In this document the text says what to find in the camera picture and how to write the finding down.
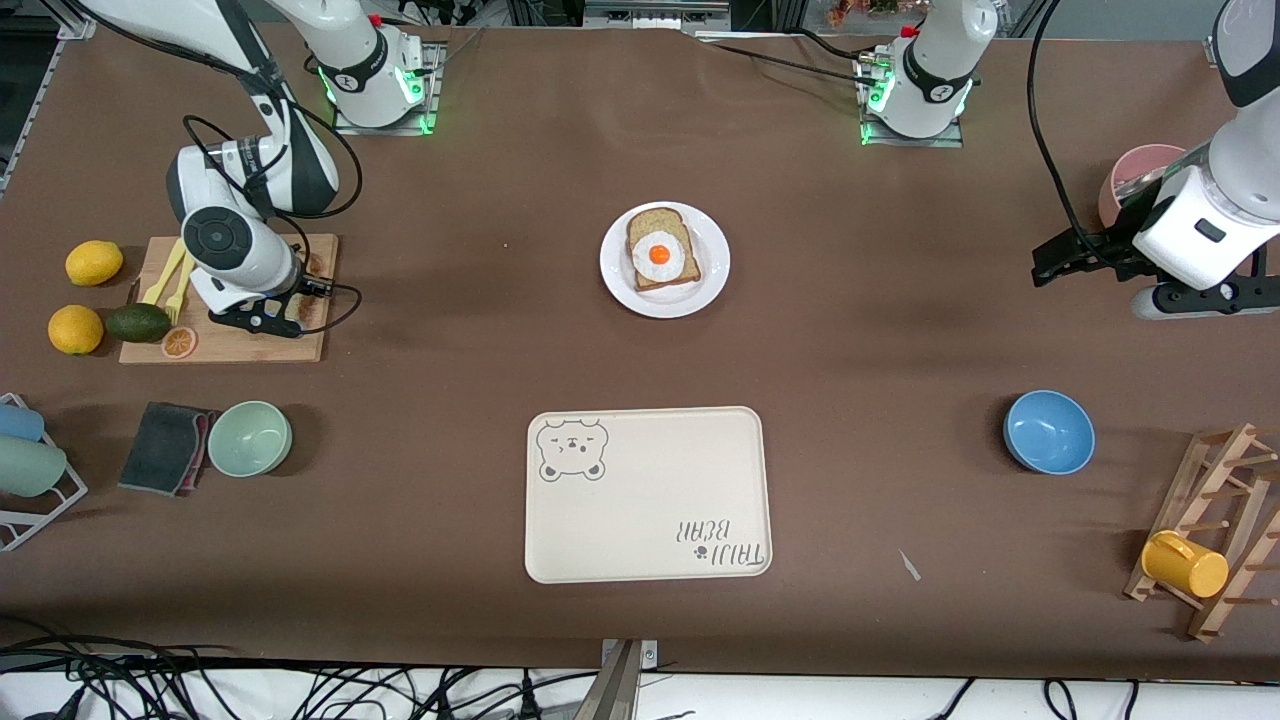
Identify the fried egg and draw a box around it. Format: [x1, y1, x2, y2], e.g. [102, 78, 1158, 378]
[631, 229, 688, 282]

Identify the white round plate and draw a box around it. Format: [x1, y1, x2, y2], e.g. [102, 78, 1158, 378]
[599, 201, 732, 320]

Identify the pink bowl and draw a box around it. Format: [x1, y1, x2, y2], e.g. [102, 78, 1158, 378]
[1097, 143, 1193, 233]

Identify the wooden cutting board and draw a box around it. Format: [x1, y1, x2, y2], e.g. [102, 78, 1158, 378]
[118, 234, 339, 365]

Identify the yellow plastic fork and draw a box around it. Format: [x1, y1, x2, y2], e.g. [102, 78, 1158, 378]
[163, 252, 197, 326]

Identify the yellow plastic knife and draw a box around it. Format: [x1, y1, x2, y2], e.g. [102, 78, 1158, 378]
[140, 237, 188, 306]

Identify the pale green bowl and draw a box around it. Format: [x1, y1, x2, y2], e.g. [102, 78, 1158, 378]
[207, 400, 294, 478]

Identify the dark green avocado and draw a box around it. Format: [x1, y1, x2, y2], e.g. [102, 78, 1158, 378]
[105, 303, 173, 344]

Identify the blue bowl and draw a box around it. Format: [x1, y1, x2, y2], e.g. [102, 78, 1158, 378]
[1003, 389, 1096, 476]

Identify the grey folded cloth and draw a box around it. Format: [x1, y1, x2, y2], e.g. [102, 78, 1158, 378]
[117, 401, 221, 497]

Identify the yellow lemon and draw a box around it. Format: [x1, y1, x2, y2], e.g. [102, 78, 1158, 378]
[65, 240, 125, 288]
[48, 304, 105, 356]

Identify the wooden peg rack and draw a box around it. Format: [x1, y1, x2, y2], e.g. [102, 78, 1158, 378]
[1123, 422, 1280, 643]

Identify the light blue cup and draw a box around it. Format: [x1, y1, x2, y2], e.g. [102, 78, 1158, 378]
[0, 402, 46, 443]

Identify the yellow mug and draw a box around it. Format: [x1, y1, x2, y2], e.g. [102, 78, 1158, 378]
[1141, 530, 1230, 599]

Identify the pale green cup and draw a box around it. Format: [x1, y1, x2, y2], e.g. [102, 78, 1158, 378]
[0, 435, 68, 498]

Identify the cream bear print tray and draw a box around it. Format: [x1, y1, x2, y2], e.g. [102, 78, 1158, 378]
[525, 405, 774, 585]

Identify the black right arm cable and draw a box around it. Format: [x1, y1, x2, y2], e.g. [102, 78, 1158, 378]
[182, 113, 364, 337]

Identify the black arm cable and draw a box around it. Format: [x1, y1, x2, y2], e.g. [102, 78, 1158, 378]
[182, 113, 364, 337]
[1027, 0, 1101, 246]

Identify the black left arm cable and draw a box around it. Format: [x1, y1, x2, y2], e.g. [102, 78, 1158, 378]
[1027, 0, 1101, 246]

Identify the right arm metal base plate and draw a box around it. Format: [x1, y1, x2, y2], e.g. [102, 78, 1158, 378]
[330, 40, 447, 137]

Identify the black cable on table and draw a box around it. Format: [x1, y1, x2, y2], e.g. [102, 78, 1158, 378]
[700, 28, 873, 89]

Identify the white wire cup rack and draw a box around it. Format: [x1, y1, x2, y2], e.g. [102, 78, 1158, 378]
[0, 392, 89, 553]

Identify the black cable tangle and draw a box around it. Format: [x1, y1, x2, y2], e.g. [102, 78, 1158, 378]
[0, 618, 601, 720]

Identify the metal table bracket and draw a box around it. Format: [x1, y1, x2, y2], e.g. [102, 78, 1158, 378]
[572, 638, 659, 720]

